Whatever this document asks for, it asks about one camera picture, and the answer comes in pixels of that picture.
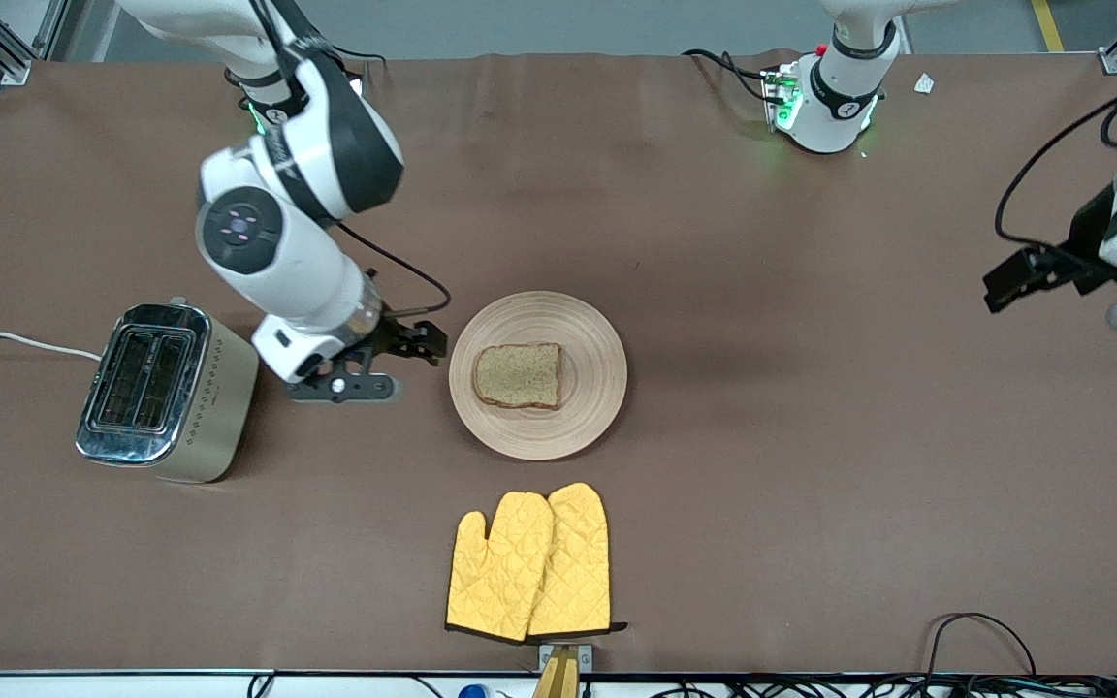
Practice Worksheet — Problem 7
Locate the grey metal bracket plate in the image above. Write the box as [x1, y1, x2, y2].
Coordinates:
[538, 643, 594, 673]

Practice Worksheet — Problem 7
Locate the white toaster power cable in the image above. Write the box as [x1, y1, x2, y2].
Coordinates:
[0, 327, 102, 363]

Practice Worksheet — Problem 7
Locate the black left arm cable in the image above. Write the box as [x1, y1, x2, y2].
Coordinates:
[994, 70, 1117, 249]

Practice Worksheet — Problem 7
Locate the black cable bundle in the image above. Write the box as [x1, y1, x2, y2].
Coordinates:
[655, 674, 1117, 698]

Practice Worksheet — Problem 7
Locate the round wooden plate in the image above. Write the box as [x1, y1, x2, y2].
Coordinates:
[449, 291, 628, 461]

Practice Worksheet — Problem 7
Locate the left base connector box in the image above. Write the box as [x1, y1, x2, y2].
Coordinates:
[761, 60, 802, 134]

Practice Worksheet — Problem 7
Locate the black right base cable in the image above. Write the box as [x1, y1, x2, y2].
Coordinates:
[326, 43, 388, 75]

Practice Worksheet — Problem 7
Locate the black left base cable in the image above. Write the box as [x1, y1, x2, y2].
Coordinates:
[682, 48, 775, 104]

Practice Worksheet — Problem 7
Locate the cream and chrome toaster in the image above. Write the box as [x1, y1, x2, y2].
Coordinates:
[75, 297, 260, 484]

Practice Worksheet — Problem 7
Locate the black base cable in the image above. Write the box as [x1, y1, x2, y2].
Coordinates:
[326, 43, 388, 75]
[682, 48, 775, 104]

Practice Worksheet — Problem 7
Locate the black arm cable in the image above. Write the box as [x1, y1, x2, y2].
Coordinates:
[994, 70, 1117, 249]
[248, 0, 452, 317]

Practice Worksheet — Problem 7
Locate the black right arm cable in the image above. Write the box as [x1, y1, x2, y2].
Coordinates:
[248, 0, 452, 317]

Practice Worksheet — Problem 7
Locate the slice of brown bread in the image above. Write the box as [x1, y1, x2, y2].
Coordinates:
[472, 342, 564, 411]

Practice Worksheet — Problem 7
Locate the black looped cable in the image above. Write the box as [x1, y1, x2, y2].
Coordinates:
[925, 612, 1039, 680]

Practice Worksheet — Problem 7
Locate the brown table cover sheet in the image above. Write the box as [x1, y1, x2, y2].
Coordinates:
[0, 48, 1117, 676]

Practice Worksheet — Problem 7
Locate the yellow quilted oven mitt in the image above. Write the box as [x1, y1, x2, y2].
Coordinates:
[445, 492, 557, 644]
[527, 482, 628, 639]

